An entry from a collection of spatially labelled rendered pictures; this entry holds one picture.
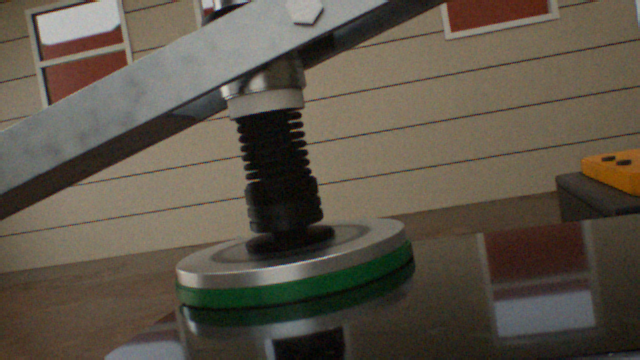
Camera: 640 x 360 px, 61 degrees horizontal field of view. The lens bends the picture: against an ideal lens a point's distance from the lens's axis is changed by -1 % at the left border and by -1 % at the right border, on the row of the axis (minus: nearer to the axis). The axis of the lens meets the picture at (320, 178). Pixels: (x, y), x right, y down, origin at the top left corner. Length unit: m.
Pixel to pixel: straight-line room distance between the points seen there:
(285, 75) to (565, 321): 0.30
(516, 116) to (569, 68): 0.76
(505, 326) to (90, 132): 0.36
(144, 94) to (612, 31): 6.57
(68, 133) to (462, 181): 6.12
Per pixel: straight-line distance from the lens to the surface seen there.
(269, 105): 0.48
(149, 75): 0.48
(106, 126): 0.49
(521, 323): 0.31
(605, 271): 0.40
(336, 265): 0.42
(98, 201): 7.59
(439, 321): 0.33
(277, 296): 0.42
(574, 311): 0.33
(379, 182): 6.48
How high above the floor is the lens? 0.91
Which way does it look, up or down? 3 degrees down
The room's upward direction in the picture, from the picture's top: 10 degrees counter-clockwise
